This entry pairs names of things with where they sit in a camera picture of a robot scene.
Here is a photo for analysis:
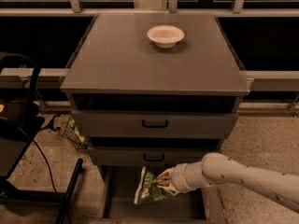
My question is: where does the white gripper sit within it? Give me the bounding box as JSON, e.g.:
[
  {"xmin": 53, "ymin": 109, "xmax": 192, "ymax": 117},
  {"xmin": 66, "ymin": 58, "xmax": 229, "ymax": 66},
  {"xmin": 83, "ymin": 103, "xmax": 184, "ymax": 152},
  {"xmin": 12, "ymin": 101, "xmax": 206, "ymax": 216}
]
[{"xmin": 157, "ymin": 162, "xmax": 204, "ymax": 196}]

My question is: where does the green jalapeno chip bag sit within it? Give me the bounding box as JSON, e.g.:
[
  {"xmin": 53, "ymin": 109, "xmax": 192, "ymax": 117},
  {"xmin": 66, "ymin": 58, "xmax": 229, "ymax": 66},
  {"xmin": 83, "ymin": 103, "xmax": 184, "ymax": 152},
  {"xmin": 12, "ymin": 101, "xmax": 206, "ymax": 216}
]
[{"xmin": 134, "ymin": 167, "xmax": 174, "ymax": 205}]

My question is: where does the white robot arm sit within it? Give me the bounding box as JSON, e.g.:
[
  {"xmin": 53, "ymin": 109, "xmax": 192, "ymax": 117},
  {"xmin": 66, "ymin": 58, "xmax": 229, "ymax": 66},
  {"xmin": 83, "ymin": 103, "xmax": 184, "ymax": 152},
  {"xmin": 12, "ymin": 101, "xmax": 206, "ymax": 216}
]
[{"xmin": 157, "ymin": 152, "xmax": 299, "ymax": 213}]

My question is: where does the grey bottom drawer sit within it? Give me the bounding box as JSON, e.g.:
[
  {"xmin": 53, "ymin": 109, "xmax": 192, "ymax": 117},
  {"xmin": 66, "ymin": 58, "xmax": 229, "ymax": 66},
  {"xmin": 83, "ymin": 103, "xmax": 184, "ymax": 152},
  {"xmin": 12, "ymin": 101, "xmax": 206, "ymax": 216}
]
[{"xmin": 100, "ymin": 166, "xmax": 210, "ymax": 224}]

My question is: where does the grey drawer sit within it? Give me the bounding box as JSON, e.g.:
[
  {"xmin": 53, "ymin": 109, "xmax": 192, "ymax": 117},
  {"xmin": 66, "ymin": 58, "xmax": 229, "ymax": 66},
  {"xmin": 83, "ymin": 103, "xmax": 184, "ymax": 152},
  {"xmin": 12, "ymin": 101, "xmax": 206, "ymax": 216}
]
[
  {"xmin": 100, "ymin": 166, "xmax": 210, "ymax": 224},
  {"xmin": 70, "ymin": 94, "xmax": 239, "ymax": 140},
  {"xmin": 88, "ymin": 137, "xmax": 221, "ymax": 166}
]

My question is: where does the grey middle drawer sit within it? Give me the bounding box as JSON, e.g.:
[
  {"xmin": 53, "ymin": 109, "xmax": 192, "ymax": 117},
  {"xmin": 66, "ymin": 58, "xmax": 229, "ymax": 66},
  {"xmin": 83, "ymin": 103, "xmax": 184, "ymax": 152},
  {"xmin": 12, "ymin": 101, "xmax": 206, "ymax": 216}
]
[{"xmin": 88, "ymin": 137, "xmax": 221, "ymax": 166}]

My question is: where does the grey drawer cabinet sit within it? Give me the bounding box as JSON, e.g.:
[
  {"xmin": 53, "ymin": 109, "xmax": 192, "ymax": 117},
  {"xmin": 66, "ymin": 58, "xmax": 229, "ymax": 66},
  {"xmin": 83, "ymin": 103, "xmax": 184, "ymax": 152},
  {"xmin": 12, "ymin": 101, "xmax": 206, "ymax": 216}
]
[{"xmin": 59, "ymin": 13, "xmax": 250, "ymax": 182}]

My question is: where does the grey top drawer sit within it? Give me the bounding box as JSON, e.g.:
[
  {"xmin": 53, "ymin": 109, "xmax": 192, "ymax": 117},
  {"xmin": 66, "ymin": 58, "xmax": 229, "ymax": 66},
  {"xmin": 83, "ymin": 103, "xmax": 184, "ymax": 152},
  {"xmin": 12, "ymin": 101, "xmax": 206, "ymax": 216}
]
[{"xmin": 70, "ymin": 94, "xmax": 239, "ymax": 140}]

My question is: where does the white bowl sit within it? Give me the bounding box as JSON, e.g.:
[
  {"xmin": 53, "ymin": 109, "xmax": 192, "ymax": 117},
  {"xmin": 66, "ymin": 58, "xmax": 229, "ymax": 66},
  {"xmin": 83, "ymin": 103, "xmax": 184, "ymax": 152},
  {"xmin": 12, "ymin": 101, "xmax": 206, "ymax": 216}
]
[{"xmin": 147, "ymin": 25, "xmax": 185, "ymax": 49}]

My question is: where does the black middle drawer handle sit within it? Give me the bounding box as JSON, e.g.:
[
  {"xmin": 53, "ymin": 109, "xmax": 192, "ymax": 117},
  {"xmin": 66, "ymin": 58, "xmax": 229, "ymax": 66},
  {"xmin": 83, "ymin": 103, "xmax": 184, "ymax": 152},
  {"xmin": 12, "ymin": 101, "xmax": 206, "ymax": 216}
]
[{"xmin": 143, "ymin": 154, "xmax": 164, "ymax": 162}]

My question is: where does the black drawer handle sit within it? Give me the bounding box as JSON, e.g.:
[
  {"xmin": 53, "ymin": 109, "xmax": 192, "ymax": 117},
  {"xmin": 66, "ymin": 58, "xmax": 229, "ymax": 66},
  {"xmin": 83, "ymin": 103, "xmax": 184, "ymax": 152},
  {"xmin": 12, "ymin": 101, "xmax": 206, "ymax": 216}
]
[
  {"xmin": 143, "ymin": 154, "xmax": 164, "ymax": 162},
  {"xmin": 142, "ymin": 119, "xmax": 168, "ymax": 129}
]

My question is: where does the black top drawer handle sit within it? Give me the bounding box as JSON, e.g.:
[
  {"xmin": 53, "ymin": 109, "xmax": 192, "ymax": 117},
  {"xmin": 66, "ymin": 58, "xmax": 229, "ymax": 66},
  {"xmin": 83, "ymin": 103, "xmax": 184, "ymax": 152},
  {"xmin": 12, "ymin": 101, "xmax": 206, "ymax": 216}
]
[{"xmin": 142, "ymin": 119, "xmax": 168, "ymax": 129}]

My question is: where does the wire basket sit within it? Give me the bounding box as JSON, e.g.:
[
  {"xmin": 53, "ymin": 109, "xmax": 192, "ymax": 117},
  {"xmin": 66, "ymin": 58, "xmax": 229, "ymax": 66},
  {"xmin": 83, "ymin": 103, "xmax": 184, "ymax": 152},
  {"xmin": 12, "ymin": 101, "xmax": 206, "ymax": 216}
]
[{"xmin": 63, "ymin": 117, "xmax": 88, "ymax": 152}]

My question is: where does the black cable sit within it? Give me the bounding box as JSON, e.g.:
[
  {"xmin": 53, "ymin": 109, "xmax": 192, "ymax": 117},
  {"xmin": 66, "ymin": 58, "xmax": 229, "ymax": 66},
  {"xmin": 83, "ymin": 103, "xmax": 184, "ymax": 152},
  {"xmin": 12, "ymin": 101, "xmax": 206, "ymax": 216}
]
[{"xmin": 31, "ymin": 114, "xmax": 73, "ymax": 224}]

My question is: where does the black chair frame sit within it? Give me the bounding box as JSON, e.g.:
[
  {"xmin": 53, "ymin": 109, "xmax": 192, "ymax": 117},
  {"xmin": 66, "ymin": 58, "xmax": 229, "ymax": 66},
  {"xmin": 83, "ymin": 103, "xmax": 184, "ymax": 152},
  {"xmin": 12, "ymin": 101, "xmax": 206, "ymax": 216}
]
[{"xmin": 0, "ymin": 53, "xmax": 83, "ymax": 224}]

